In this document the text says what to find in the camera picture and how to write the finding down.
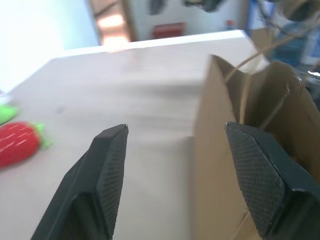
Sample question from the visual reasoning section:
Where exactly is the dark hanging object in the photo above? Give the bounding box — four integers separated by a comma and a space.
183, 0, 224, 12
149, 0, 166, 15

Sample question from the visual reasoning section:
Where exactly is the red strawberry plush toy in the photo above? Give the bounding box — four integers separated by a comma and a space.
0, 121, 53, 169

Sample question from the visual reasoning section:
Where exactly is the brown wooden door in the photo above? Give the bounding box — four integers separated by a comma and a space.
89, 0, 139, 48

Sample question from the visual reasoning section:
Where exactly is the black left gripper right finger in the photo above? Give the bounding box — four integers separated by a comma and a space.
224, 121, 320, 240

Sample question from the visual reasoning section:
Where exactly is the brown paper bag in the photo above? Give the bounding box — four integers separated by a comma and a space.
192, 14, 320, 240

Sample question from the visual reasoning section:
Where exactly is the green and white plush toy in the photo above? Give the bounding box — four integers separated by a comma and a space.
0, 104, 20, 126

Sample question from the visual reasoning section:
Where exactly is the red wall box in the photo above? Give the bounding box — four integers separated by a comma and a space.
152, 22, 187, 39

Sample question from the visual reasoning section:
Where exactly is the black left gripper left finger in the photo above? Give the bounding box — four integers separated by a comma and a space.
31, 123, 130, 240

